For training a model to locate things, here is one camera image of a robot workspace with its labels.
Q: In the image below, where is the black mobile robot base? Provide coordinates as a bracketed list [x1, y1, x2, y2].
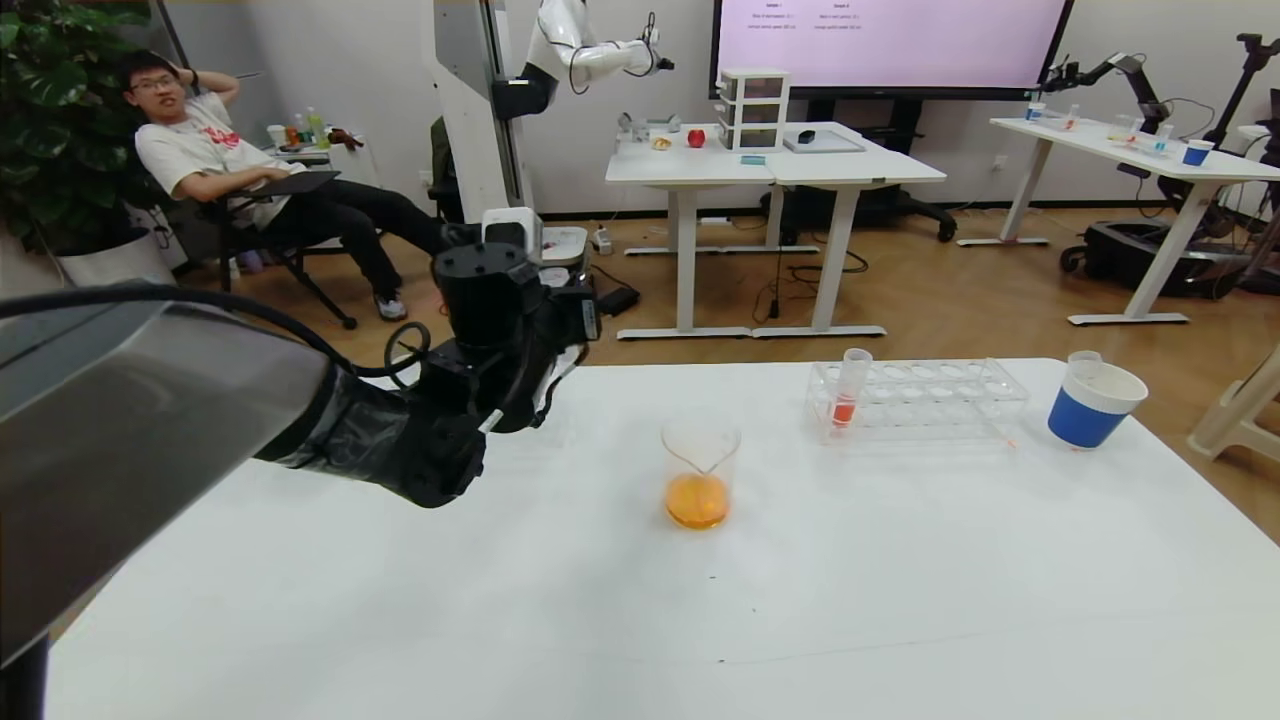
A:
[1060, 220, 1251, 301]

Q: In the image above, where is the clear glass beaker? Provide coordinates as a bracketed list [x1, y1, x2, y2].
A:
[661, 408, 744, 531]

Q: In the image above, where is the red pigment test tube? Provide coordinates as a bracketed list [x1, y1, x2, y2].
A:
[830, 348, 874, 431]

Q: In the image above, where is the clear acrylic tube rack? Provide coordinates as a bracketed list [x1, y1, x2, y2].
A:
[806, 358, 1031, 448]

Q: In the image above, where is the white standing desk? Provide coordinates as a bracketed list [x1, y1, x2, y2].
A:
[605, 122, 823, 341]
[752, 122, 948, 339]
[957, 112, 1280, 328]

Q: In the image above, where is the small grey device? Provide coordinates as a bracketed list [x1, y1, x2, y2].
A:
[617, 111, 684, 142]

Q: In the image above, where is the white drawer organizer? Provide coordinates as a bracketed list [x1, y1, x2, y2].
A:
[717, 68, 793, 153]

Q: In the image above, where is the white humanoid robot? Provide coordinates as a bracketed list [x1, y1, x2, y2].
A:
[430, 0, 676, 301]

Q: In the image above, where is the grey flat tray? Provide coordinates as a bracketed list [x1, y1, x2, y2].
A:
[782, 130, 868, 155]

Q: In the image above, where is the black display stand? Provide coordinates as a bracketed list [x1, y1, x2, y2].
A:
[760, 98, 958, 244]

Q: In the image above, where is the dark laptop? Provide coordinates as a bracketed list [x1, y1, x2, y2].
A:
[250, 168, 341, 197]

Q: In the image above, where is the black office chair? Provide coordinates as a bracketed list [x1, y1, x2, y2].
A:
[195, 170, 359, 331]

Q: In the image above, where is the seated man white shirt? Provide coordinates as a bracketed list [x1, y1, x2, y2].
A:
[122, 50, 451, 321]

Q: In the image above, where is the white planter pot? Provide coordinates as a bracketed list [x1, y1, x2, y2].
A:
[55, 228, 181, 291]

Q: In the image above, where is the green potted plant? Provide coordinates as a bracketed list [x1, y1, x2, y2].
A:
[0, 0, 166, 256]

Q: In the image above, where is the black tripod stand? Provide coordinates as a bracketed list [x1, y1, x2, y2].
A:
[1210, 35, 1280, 151]

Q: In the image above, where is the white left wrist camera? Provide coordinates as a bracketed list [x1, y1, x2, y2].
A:
[482, 207, 545, 263]

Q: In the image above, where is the large wall display screen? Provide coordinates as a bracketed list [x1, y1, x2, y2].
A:
[708, 0, 1078, 102]

